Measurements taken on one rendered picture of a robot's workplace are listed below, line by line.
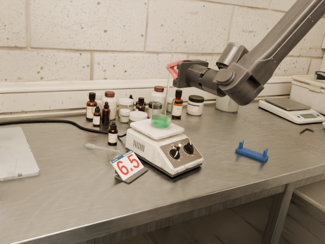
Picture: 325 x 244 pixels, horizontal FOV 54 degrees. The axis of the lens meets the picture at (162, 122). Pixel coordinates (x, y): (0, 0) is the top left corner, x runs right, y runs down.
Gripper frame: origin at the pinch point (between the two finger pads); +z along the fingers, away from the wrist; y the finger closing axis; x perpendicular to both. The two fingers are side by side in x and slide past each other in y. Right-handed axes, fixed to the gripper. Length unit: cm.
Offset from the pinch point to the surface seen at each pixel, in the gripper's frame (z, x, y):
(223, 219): 19, 93, -72
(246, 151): -14.5, 24.8, -24.3
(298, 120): -7, 24, -72
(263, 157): -19.9, 24.6, -25.4
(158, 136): -6.0, 17.2, 6.6
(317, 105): -1, 22, -100
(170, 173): -13.6, 24.5, 7.5
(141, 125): 2.5, 17.3, 5.9
